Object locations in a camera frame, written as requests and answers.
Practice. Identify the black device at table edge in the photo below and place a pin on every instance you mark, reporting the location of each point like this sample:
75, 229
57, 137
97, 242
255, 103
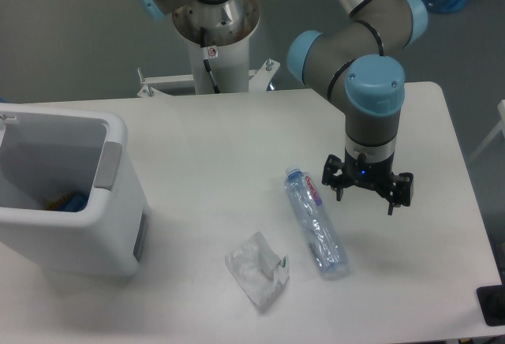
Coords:
491, 300

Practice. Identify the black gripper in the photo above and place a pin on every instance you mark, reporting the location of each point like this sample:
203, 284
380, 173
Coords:
378, 177

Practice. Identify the clear plastic wrapper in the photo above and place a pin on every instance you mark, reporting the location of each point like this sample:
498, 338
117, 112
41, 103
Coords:
260, 272

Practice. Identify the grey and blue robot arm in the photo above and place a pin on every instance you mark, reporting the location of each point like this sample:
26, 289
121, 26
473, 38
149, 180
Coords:
354, 70

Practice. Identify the yellow and blue trash item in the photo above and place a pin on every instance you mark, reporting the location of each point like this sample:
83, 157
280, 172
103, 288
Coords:
72, 202

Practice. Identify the white trash can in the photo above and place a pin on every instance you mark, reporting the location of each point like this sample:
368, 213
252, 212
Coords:
49, 152

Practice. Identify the white frame at right edge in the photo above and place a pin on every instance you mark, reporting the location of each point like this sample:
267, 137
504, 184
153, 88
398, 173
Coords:
497, 130

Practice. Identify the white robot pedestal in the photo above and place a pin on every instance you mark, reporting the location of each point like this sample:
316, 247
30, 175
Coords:
217, 38

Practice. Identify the clear plastic water bottle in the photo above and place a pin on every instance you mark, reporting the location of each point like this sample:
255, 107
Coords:
320, 235

